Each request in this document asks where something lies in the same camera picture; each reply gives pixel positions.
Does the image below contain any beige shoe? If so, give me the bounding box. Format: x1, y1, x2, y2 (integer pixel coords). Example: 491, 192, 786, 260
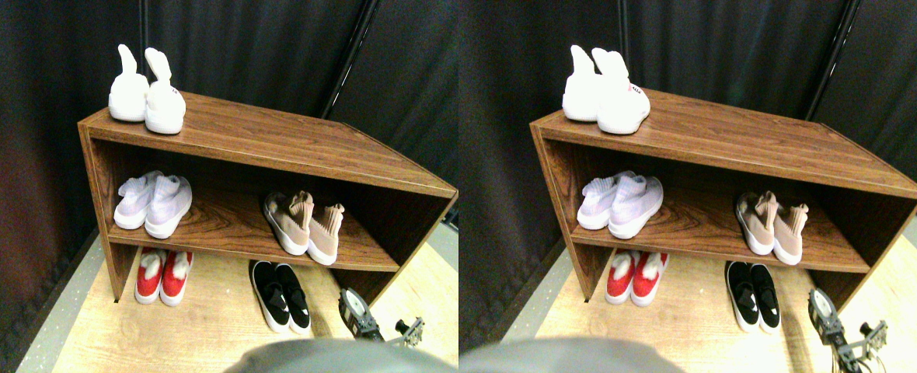
772, 204, 810, 267
263, 191, 315, 256
307, 204, 346, 267
735, 191, 779, 256

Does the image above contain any black bracket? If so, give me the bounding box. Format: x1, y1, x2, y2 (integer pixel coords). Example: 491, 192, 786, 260
395, 316, 426, 349

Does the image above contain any black shoe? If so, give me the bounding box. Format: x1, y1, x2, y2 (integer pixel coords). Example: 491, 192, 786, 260
749, 264, 783, 335
276, 264, 312, 335
725, 260, 761, 334
249, 260, 291, 334

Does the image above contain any lilac shoe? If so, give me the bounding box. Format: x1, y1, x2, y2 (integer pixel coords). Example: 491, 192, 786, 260
113, 171, 164, 230
608, 175, 664, 240
577, 173, 632, 230
145, 175, 194, 240

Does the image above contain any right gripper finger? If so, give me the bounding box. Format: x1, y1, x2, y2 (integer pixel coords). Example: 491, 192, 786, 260
807, 288, 847, 344
339, 288, 382, 340

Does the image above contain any white shoe with red mark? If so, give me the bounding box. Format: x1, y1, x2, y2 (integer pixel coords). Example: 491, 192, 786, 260
592, 47, 652, 135
145, 47, 187, 135

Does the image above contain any brown shoe rack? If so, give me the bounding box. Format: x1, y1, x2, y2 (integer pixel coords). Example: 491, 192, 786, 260
78, 92, 459, 305
529, 89, 917, 305

